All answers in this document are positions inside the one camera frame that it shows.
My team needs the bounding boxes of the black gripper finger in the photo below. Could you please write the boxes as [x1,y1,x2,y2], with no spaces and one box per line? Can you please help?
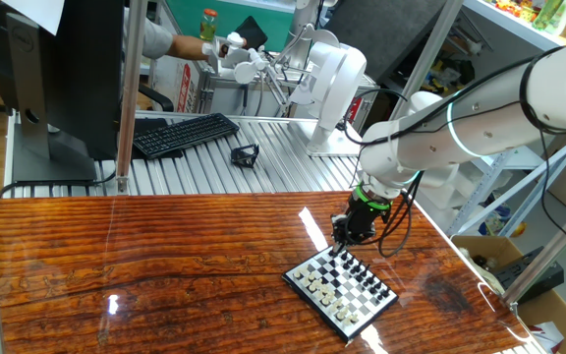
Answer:
[342,233,368,251]
[330,213,352,255]

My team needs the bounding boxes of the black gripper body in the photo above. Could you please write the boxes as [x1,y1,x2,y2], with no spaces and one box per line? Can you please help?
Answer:
[344,195,391,243]

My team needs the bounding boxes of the person forearm grey sleeve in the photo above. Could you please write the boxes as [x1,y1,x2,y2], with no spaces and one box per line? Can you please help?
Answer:
[123,7,214,63]

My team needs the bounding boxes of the magnetic chessboard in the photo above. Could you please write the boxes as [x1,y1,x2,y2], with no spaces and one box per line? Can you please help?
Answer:
[281,243,400,344]

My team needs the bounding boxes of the white slotted shelf upright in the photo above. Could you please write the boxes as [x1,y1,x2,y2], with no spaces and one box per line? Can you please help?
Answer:
[447,132,566,237]

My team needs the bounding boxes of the black phone stand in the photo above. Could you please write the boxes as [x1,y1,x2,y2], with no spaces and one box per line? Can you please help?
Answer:
[230,143,260,169]

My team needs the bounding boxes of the black case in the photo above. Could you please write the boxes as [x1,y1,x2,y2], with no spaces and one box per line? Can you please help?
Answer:
[488,245,565,304]

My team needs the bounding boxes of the wood grain table mat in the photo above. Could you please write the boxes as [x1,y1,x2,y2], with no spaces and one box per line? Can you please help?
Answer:
[0,190,535,354]

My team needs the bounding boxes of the black keyboard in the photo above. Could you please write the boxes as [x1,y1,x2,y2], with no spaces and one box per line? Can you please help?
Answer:
[132,112,241,161]

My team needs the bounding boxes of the dark grey panel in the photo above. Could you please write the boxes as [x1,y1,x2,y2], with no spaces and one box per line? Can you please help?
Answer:
[321,0,449,80]

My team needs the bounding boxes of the white handheld control device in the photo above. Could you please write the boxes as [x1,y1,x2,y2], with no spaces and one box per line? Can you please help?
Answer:
[201,29,294,107]

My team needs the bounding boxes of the white box red label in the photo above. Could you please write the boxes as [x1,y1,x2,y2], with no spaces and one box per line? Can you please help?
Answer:
[152,53,200,114]

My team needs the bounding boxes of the cardboard box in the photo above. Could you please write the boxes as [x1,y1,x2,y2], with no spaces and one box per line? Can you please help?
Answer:
[452,234,566,354]

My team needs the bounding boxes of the black tablet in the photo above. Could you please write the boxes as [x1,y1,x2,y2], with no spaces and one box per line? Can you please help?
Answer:
[236,15,269,50]

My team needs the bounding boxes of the black chair armrest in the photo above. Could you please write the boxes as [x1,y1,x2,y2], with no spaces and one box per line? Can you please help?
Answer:
[138,83,175,113]

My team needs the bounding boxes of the white shelf board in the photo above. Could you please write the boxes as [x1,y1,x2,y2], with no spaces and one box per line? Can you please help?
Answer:
[462,0,566,53]

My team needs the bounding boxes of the bottle with orange cap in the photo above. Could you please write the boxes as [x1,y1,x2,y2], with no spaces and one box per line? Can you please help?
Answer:
[198,7,219,43]

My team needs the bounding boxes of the green bottle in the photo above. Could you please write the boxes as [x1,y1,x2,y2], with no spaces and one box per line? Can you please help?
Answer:
[533,0,565,31]

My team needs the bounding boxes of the black computer monitor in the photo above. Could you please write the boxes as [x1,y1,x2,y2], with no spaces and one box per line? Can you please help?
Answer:
[0,0,127,184]

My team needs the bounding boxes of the white paper sheet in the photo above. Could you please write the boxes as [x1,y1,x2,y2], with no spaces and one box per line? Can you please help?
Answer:
[0,0,67,36]

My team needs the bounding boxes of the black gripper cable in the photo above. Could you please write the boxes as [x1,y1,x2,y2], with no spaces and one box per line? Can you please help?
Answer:
[373,169,425,260]

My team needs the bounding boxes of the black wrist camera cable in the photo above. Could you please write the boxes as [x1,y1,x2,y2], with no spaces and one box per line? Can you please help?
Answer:
[341,43,566,147]

